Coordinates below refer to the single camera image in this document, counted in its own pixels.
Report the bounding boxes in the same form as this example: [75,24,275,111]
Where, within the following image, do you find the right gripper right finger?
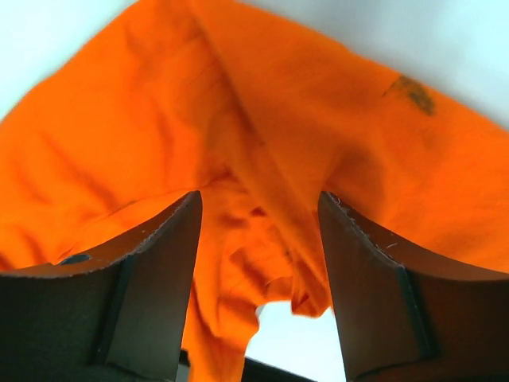
[319,193,508,381]

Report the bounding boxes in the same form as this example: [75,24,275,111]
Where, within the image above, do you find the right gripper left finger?
[1,191,202,381]

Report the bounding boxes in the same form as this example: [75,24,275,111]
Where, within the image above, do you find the orange t-shirt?
[1,1,508,381]

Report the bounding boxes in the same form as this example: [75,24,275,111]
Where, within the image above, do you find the black table edge rail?
[176,349,313,382]

